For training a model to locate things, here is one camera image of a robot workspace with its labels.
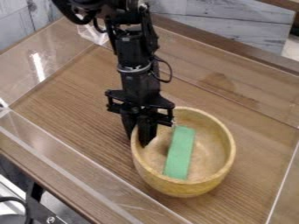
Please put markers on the clear acrylic tray wall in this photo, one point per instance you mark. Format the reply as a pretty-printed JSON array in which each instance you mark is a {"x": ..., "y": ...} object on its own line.
[{"x": 95, "y": 192}]

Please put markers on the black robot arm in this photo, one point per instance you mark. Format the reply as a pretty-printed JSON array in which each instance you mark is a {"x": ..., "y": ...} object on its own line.
[{"x": 133, "y": 40}]

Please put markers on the clear acrylic corner bracket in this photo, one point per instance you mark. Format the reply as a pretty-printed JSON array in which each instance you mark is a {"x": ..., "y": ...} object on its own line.
[{"x": 88, "y": 32}]

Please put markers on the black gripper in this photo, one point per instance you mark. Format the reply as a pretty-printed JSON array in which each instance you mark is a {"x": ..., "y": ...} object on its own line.
[{"x": 139, "y": 102}]

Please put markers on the green rectangular block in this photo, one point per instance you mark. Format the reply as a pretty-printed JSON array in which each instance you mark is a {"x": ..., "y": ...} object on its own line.
[{"x": 179, "y": 155}]

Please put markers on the brown wooden bowl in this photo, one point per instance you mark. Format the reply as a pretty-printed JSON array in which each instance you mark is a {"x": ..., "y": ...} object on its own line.
[{"x": 213, "y": 154}]

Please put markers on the black metal table bracket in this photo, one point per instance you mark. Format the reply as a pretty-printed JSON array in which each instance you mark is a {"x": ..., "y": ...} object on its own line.
[{"x": 39, "y": 215}]

